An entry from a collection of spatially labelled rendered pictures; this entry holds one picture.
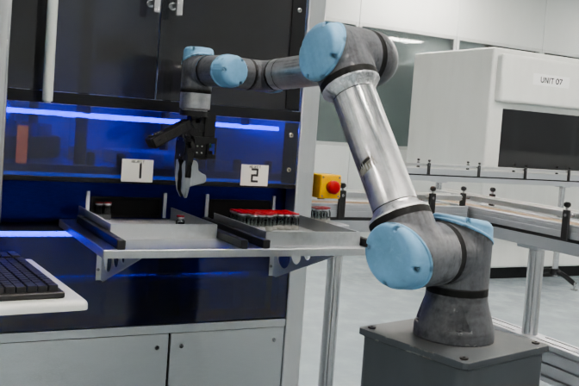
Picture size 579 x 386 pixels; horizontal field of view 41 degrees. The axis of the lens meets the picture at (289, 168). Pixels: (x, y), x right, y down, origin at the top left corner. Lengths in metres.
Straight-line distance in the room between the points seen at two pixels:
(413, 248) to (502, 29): 7.69
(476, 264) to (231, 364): 1.03
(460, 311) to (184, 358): 0.99
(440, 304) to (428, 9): 6.97
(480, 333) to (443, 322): 0.07
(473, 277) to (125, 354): 1.06
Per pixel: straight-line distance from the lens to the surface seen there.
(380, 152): 1.42
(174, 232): 1.87
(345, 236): 1.94
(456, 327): 1.48
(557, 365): 2.59
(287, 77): 1.81
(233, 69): 1.80
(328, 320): 2.60
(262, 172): 2.22
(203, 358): 2.26
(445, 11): 8.46
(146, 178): 2.10
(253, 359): 2.33
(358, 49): 1.50
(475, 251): 1.46
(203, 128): 1.93
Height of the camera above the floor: 1.16
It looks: 3 degrees down
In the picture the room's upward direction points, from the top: 4 degrees clockwise
